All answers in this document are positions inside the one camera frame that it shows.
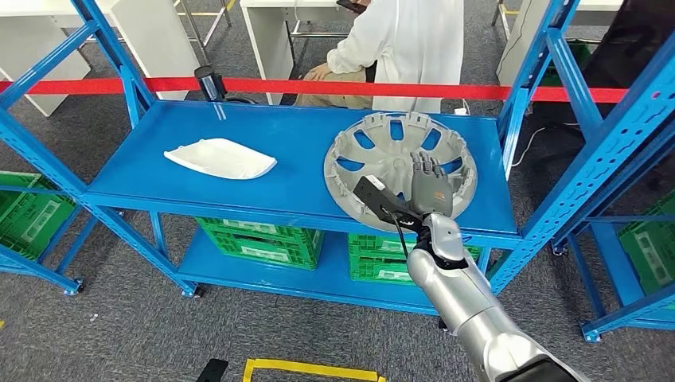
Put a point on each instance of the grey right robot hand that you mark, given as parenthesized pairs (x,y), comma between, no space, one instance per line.
(432,192)

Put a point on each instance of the grey wheel hubcap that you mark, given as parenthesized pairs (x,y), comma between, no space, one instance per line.
(387,163)

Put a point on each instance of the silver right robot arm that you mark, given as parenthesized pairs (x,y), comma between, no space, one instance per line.
(464,306)

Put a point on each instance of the blue metal shelf rack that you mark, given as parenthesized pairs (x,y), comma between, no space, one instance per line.
(31,269)
(295,132)
(627,311)

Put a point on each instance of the white plastic car part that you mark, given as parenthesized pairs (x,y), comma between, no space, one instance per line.
(221,158)

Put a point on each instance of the white power strip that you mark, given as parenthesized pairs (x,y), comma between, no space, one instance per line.
(461,112)

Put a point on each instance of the person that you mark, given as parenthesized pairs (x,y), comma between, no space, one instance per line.
(411,42)

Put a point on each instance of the red barrier belt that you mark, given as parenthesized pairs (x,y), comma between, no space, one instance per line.
(316,87)

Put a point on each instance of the white desk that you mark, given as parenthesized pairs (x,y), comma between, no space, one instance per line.
(153,42)
(514,47)
(269,42)

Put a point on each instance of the dark phone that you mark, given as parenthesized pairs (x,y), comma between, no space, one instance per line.
(352,6)

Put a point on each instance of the yellow floor tape square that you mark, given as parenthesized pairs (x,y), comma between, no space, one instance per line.
(311,366)

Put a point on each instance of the black chair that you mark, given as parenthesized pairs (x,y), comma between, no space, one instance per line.
(633,42)

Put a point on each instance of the black barrier post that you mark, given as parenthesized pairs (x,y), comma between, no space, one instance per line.
(210,81)

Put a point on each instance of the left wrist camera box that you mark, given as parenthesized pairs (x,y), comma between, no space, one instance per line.
(212,371)

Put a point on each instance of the grey metal frame legs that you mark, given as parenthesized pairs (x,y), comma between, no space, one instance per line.
(196,31)

